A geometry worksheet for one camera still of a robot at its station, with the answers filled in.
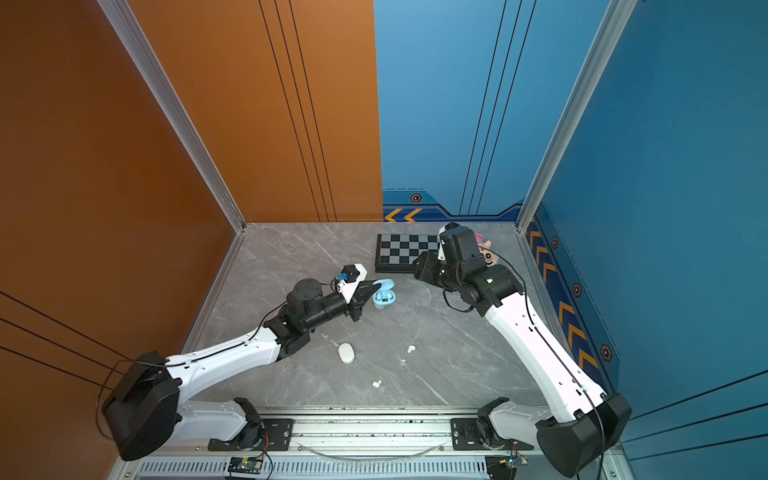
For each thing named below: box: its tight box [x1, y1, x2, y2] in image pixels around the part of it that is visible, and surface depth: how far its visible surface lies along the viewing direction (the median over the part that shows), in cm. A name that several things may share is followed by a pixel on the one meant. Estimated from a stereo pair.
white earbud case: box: [338, 342, 355, 365], surface depth 87 cm
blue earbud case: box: [372, 279, 396, 309], surface depth 75 cm
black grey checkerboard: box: [375, 234, 438, 273], surface depth 111 cm
